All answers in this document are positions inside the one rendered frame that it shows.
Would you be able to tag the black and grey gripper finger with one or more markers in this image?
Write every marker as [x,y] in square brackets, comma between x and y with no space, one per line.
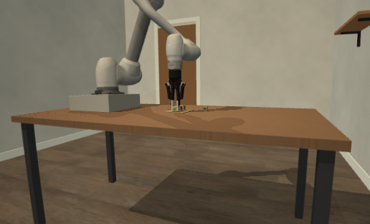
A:
[170,93]
[179,94]

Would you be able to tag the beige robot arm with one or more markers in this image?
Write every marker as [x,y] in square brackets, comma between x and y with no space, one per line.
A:
[109,74]

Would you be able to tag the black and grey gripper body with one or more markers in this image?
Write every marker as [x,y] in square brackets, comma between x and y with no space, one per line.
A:
[175,76]

